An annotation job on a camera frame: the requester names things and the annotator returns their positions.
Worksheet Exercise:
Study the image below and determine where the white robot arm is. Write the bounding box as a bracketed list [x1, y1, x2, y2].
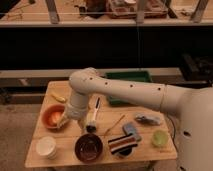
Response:
[64, 68, 213, 171]

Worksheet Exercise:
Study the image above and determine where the orange fruit in bowl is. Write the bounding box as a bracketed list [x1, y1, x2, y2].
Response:
[51, 112, 62, 124]

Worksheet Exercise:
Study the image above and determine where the orange bowl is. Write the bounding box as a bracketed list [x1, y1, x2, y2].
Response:
[42, 104, 65, 130]

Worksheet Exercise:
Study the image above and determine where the purple bowl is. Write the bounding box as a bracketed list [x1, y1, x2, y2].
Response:
[75, 134, 103, 163]

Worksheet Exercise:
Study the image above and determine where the striped brown white towel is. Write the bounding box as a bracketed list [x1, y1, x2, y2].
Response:
[108, 134, 138, 154]

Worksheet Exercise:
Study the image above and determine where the black small bowl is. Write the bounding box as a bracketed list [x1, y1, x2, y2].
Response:
[118, 148, 132, 158]

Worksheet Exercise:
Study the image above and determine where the yellow banana toy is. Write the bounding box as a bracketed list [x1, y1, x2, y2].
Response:
[51, 93, 66, 103]

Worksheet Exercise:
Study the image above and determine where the black white dish brush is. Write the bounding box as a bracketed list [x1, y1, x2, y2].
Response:
[86, 98, 100, 133]

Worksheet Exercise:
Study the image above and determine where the white cup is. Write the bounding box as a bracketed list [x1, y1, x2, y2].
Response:
[36, 136, 57, 159]

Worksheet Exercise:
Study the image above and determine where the wooden spoon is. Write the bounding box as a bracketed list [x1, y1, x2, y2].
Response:
[103, 115, 125, 137]

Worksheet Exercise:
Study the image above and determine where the blue sponge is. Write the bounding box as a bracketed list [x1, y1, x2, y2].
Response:
[122, 122, 142, 142]

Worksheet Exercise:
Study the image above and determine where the green tray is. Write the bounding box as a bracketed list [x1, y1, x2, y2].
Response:
[105, 71, 152, 107]

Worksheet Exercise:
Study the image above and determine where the green small cup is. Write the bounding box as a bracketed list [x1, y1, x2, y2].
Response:
[152, 130, 168, 147]

